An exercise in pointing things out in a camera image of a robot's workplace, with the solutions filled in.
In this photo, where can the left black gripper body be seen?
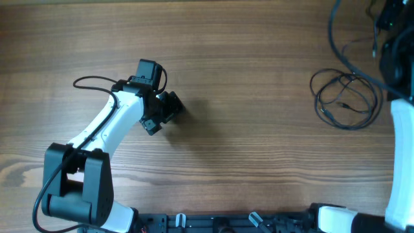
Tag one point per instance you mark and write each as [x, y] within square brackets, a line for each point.
[165, 108]

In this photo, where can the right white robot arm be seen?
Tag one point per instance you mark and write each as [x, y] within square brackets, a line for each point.
[387, 119]

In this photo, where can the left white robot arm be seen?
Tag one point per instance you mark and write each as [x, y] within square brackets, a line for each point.
[77, 178]

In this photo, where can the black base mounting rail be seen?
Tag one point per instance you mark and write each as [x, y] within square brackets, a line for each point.
[255, 222]

